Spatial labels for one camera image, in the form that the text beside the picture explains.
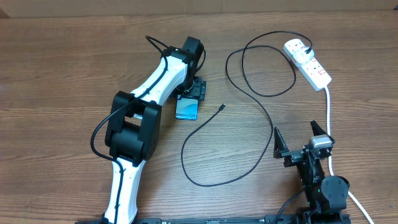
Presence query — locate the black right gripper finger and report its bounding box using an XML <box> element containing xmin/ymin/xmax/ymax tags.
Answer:
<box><xmin>273</xmin><ymin>127</ymin><xmax>289</xmax><ymax>159</ymax></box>
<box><xmin>310</xmin><ymin>120</ymin><xmax>335</xmax><ymax>144</ymax></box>

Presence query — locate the blue Samsung Galaxy smartphone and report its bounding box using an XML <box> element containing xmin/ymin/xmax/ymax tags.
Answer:
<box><xmin>175</xmin><ymin>95</ymin><xmax>198</xmax><ymax>121</ymax></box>

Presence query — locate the black USB charging cable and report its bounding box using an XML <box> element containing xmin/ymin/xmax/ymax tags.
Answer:
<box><xmin>180</xmin><ymin>30</ymin><xmax>313</xmax><ymax>188</ymax></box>

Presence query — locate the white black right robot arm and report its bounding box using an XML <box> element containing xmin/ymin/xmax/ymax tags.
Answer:
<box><xmin>273</xmin><ymin>121</ymin><xmax>351</xmax><ymax>224</ymax></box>

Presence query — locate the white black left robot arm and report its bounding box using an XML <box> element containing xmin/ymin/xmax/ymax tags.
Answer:
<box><xmin>99</xmin><ymin>37</ymin><xmax>206</xmax><ymax>223</ymax></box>

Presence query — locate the white charger plug adapter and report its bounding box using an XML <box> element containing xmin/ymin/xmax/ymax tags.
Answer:
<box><xmin>293</xmin><ymin>47</ymin><xmax>315</xmax><ymax>67</ymax></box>

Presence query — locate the white power extension strip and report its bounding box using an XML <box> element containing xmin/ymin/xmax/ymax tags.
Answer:
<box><xmin>284</xmin><ymin>39</ymin><xmax>331</xmax><ymax>91</ymax></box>

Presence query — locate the white power strip cord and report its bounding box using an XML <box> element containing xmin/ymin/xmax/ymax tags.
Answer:
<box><xmin>323</xmin><ymin>86</ymin><xmax>376</xmax><ymax>224</ymax></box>

